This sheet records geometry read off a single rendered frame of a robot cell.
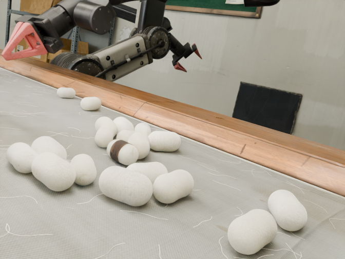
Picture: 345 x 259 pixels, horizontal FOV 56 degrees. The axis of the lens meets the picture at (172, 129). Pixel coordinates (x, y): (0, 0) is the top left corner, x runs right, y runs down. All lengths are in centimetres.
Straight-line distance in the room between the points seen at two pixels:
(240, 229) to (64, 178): 11
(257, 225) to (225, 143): 22
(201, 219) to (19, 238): 11
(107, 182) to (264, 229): 10
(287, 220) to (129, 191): 10
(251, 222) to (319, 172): 19
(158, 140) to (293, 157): 15
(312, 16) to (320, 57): 27
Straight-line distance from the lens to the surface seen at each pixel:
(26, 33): 71
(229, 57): 252
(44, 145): 26
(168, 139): 34
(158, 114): 47
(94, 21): 70
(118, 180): 21
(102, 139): 32
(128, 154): 28
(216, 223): 22
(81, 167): 23
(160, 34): 113
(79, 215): 20
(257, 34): 245
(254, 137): 40
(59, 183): 22
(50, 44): 71
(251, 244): 19
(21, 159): 25
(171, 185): 22
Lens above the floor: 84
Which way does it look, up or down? 13 degrees down
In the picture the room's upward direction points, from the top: 11 degrees clockwise
